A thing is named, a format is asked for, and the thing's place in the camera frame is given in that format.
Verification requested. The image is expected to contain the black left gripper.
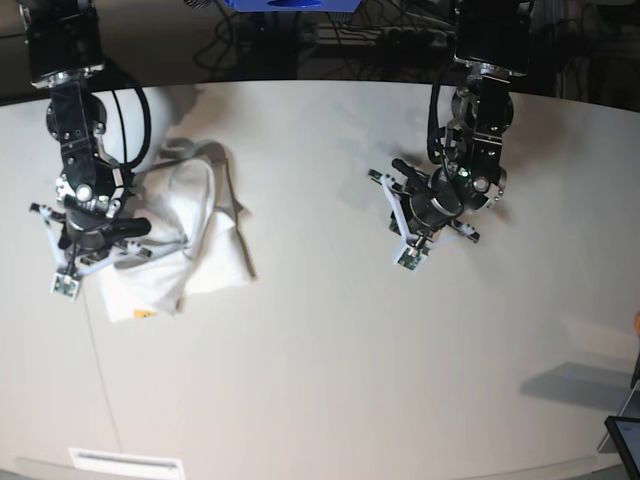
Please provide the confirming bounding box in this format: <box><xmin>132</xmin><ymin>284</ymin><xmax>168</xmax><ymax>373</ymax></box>
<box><xmin>407</xmin><ymin>184</ymin><xmax>464</xmax><ymax>234</ymax></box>

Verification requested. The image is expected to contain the white label strip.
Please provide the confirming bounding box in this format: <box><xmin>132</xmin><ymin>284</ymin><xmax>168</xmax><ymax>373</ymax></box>
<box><xmin>69</xmin><ymin>447</ymin><xmax>185</xmax><ymax>479</ymax></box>

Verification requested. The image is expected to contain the white wrist camera right mount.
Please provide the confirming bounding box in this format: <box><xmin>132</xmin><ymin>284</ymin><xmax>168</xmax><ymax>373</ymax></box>
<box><xmin>29</xmin><ymin>203</ymin><xmax>152</xmax><ymax>301</ymax></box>

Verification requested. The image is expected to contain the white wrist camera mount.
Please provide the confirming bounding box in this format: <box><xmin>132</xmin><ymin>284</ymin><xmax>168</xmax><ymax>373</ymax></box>
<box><xmin>29</xmin><ymin>203</ymin><xmax>152</xmax><ymax>301</ymax></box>
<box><xmin>368</xmin><ymin>161</ymin><xmax>480</xmax><ymax>272</ymax></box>

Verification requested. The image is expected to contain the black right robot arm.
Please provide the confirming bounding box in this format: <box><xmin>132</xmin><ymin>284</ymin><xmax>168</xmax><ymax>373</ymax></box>
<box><xmin>19</xmin><ymin>1</ymin><xmax>151</xmax><ymax>257</ymax></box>

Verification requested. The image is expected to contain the black tablet screen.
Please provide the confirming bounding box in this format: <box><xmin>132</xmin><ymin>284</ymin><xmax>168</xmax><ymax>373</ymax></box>
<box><xmin>605</xmin><ymin>416</ymin><xmax>639</xmax><ymax>480</ymax></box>

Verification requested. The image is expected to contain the white wrist camera left mount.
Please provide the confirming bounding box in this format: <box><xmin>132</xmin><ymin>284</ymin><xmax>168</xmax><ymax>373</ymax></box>
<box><xmin>368</xmin><ymin>161</ymin><xmax>480</xmax><ymax>272</ymax></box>

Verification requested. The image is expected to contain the white printed T-shirt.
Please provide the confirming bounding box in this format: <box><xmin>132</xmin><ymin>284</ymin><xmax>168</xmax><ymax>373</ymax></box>
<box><xmin>97</xmin><ymin>86</ymin><xmax>254</xmax><ymax>323</ymax></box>

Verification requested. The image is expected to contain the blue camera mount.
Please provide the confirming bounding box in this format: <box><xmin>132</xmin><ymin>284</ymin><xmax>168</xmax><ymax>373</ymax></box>
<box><xmin>225</xmin><ymin>0</ymin><xmax>360</xmax><ymax>13</ymax></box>

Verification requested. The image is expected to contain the black power strip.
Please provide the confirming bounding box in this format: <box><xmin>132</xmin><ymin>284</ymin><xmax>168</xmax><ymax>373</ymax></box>
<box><xmin>379</xmin><ymin>24</ymin><xmax>501</xmax><ymax>51</ymax></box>

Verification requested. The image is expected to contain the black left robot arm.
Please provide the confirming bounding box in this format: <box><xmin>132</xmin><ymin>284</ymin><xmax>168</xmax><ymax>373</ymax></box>
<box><xmin>381</xmin><ymin>1</ymin><xmax>534</xmax><ymax>241</ymax></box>

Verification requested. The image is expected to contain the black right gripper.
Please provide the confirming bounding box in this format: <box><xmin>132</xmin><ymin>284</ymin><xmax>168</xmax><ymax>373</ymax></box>
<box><xmin>57</xmin><ymin>210</ymin><xmax>152</xmax><ymax>255</ymax></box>

